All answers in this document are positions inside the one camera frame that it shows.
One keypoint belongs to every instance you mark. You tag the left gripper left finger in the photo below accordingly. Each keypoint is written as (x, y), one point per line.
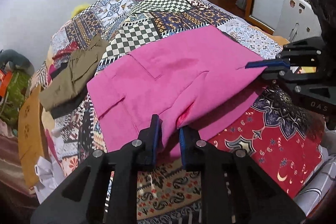
(102, 189)

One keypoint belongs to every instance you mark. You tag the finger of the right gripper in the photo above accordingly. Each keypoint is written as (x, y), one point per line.
(277, 76)
(268, 63)

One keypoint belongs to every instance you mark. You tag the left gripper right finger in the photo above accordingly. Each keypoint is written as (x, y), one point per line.
(234, 188)

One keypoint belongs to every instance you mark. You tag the pink pants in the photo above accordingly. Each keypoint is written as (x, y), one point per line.
(195, 78)

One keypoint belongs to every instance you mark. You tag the white appliance with stickers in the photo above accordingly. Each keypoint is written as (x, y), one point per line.
(297, 21)

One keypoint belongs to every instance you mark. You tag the patchwork bed quilt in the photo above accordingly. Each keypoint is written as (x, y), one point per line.
(282, 138)

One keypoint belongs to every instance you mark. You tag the green storage bag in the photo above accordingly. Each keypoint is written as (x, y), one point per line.
(14, 98)

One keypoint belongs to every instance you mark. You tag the olive green folded pants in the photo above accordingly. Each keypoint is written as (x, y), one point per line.
(72, 80)

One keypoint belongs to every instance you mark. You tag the red patterned garment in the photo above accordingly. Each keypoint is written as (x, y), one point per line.
(64, 54)

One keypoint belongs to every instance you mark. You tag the orange box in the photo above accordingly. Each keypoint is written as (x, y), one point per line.
(5, 80)

